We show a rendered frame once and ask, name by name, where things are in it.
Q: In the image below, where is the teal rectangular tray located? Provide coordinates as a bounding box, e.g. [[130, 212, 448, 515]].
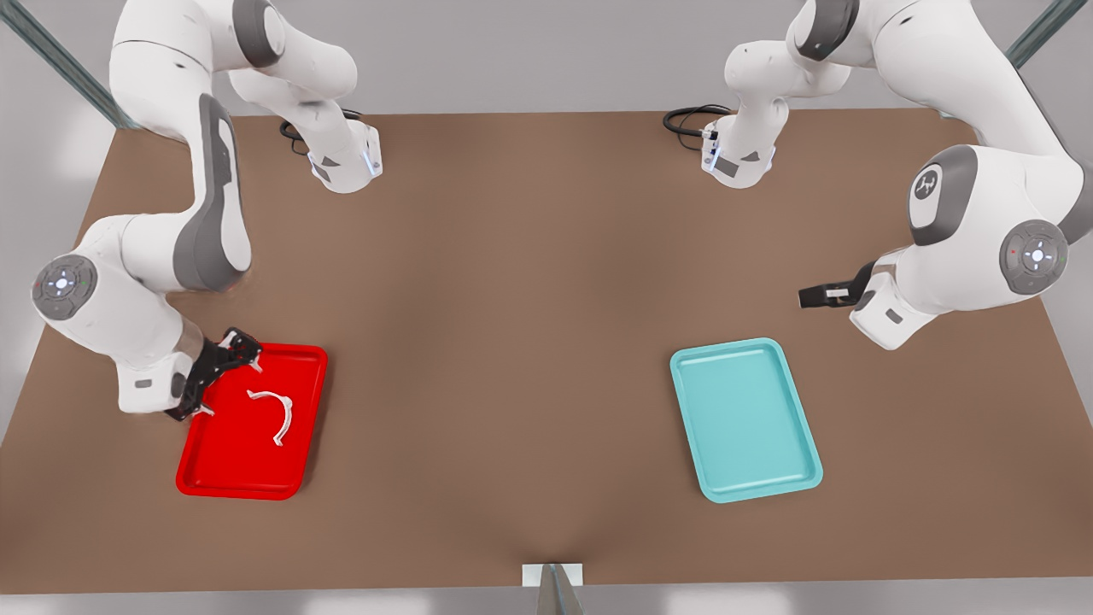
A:
[[669, 337, 824, 504]]

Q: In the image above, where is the silver frame post with foot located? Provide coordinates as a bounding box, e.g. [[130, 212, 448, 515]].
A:
[[522, 562, 587, 615]]

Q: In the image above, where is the white drainage pipe clamp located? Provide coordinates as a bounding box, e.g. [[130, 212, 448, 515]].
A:
[[247, 389, 295, 448]]

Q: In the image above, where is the red rectangular tray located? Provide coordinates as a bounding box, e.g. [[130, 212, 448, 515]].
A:
[[176, 343, 330, 501]]

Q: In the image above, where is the black cable loop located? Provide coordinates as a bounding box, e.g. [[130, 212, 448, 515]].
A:
[[663, 104, 735, 153], [279, 108, 365, 156]]

